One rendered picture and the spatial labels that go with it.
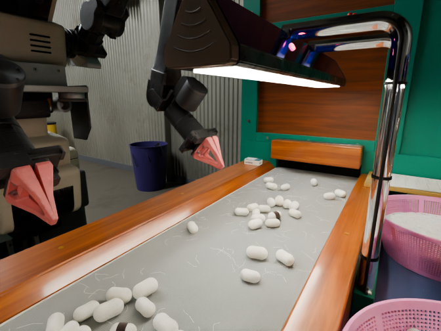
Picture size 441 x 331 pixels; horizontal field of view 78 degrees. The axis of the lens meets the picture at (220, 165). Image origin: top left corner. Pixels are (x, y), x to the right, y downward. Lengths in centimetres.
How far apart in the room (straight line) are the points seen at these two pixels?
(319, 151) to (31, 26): 91
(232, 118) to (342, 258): 238
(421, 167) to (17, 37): 119
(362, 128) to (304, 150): 20
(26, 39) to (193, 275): 75
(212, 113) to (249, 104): 182
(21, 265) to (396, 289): 63
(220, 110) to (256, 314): 256
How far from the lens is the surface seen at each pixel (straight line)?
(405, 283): 65
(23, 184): 42
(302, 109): 105
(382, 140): 44
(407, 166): 102
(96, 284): 48
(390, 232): 67
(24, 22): 94
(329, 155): 97
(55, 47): 97
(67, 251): 53
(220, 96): 284
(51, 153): 45
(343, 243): 54
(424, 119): 101
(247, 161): 103
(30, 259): 54
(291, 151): 100
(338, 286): 43
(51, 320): 42
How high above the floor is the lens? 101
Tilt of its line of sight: 14 degrees down
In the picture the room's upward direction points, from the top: straight up
